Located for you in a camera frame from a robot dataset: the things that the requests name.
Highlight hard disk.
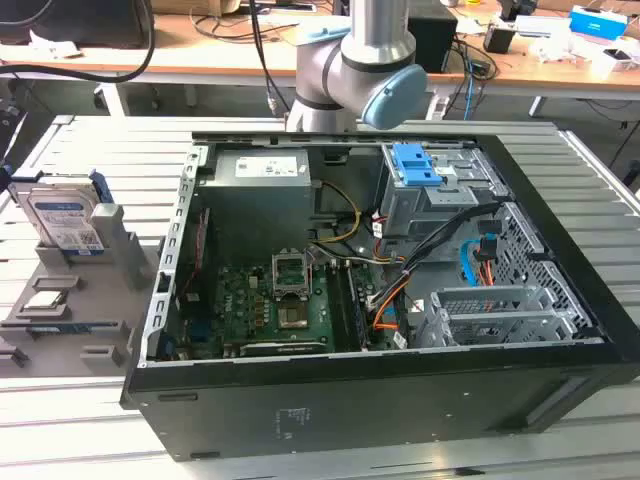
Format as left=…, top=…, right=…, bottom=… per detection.
left=6, top=168, right=117, bottom=257

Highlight metal disk bay cage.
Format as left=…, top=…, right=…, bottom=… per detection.
left=413, top=286, right=594, bottom=350

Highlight black RAM slot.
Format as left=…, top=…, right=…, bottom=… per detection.
left=325, top=261, right=353, bottom=352
left=345, top=261, right=372, bottom=351

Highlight grey power supply unit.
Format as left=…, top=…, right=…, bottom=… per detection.
left=197, top=148, right=317, bottom=254

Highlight CPU socket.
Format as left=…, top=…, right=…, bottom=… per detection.
left=277, top=301, right=309, bottom=332

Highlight green motherboard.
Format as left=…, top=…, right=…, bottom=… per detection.
left=179, top=262, right=401, bottom=359

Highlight metal optical drive cage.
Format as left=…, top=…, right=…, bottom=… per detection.
left=375, top=143, right=506, bottom=254

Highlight black graphics card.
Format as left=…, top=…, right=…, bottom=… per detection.
left=238, top=340, right=327, bottom=358

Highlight blue plastic drive latch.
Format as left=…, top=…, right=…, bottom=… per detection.
left=392, top=142, right=435, bottom=188

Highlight black open PC case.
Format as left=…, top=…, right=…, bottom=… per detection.
left=118, top=130, right=640, bottom=464

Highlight long wooden desk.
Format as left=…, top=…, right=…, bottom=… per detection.
left=0, top=8, right=640, bottom=101

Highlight grey parts rack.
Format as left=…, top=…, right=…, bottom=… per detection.
left=0, top=202, right=167, bottom=382

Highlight black box on desk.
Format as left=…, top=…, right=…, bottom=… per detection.
left=407, top=3, right=459, bottom=74

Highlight brown cardboard box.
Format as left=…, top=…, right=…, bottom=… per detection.
left=149, top=0, right=251, bottom=16

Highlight silver CPU chip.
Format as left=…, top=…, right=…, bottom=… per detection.
left=23, top=288, right=67, bottom=310

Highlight large black monitor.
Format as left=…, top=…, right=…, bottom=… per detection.
left=0, top=0, right=154, bottom=50

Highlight white box with phone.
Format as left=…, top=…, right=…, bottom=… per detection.
left=601, top=46, right=637, bottom=72

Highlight blue cardboard box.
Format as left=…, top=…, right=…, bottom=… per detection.
left=568, top=4, right=629, bottom=39

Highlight yellow power wires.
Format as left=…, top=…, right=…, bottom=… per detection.
left=311, top=181, right=364, bottom=246

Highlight metal socket cover frame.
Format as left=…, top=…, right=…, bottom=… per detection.
left=270, top=247, right=314, bottom=301

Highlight orange wire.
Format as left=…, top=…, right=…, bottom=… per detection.
left=371, top=279, right=417, bottom=332

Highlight black sleeved cable bundle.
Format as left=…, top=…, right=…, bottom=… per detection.
left=398, top=201, right=502, bottom=282

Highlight blue data wire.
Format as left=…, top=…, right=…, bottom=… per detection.
left=460, top=219, right=502, bottom=287

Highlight blue network cable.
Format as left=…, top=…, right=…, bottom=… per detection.
left=463, top=49, right=475, bottom=121

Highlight thick black cable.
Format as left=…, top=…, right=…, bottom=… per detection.
left=0, top=0, right=155, bottom=84

